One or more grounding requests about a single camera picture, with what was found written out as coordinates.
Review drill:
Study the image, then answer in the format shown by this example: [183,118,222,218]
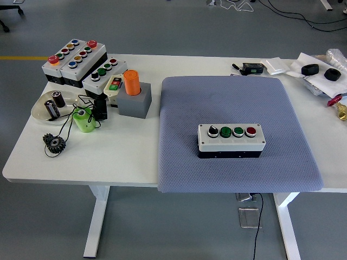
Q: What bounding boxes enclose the grey four-button control box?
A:
[82,56,128,100]
[197,123,266,159]

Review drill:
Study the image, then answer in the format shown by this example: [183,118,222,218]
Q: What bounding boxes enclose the grey five-button control box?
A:
[41,39,83,85]
[60,40,108,89]

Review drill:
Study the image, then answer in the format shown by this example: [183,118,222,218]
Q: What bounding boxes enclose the grey block holder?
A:
[117,82,152,119]

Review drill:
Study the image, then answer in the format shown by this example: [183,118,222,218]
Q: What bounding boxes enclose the grey-blue textured mat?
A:
[158,76,325,194]

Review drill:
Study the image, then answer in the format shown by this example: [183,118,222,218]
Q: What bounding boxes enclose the orange cylinder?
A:
[123,69,142,96]

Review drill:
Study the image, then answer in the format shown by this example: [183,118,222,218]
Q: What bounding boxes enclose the small black device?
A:
[93,97,108,121]

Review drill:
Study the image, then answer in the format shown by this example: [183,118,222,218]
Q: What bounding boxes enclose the green plastic spool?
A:
[71,107,98,133]

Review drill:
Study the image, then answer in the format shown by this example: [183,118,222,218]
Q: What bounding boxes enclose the metal floor outlet box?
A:
[235,192,258,203]

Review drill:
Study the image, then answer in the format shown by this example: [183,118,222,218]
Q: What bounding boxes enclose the black panel meter module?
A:
[242,62,267,75]

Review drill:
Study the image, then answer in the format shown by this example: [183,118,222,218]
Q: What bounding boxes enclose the metal floor plate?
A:
[237,207,262,230]

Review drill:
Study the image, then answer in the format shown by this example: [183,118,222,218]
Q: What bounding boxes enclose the black cylindrical capacitor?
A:
[44,99,60,120]
[52,91,66,108]

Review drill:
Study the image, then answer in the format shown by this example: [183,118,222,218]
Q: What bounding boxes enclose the black metal gear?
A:
[42,132,67,155]

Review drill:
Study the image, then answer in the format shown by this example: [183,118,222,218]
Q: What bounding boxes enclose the white table leg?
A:
[273,192,301,260]
[82,185,111,258]

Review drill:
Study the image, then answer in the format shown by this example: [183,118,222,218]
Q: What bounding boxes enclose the clear shallow dish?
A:
[30,90,82,126]

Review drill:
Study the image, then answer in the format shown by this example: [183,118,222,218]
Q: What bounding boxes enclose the clear plastic bag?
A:
[302,75,326,96]

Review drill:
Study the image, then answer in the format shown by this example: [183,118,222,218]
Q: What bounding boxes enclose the white foam sheet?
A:
[286,52,347,99]

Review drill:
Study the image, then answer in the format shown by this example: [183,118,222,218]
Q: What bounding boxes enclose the yellow floor tape line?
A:
[0,55,49,61]

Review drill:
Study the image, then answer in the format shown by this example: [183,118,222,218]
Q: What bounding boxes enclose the bubble wrap bag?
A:
[326,48,347,72]

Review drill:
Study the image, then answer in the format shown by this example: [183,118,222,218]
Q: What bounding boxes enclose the black office chair base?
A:
[0,0,25,33]

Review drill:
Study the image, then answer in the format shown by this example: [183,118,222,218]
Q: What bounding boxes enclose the cream two-button switch box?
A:
[104,73,125,105]

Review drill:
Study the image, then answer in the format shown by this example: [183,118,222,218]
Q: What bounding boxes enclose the thin black wire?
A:
[44,94,109,158]

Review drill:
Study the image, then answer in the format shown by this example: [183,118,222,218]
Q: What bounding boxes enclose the black floor power cable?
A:
[252,192,264,260]

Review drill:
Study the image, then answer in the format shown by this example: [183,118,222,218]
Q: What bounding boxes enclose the white floor cable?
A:
[219,0,255,13]

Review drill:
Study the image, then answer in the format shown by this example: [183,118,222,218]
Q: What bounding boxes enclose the black foam ring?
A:
[301,63,319,76]
[324,68,341,81]

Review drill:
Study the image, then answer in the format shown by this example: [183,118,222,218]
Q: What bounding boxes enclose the brass valve red handle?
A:
[327,94,347,121]

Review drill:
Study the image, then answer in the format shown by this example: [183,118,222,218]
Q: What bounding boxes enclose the black floor cables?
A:
[259,0,347,32]

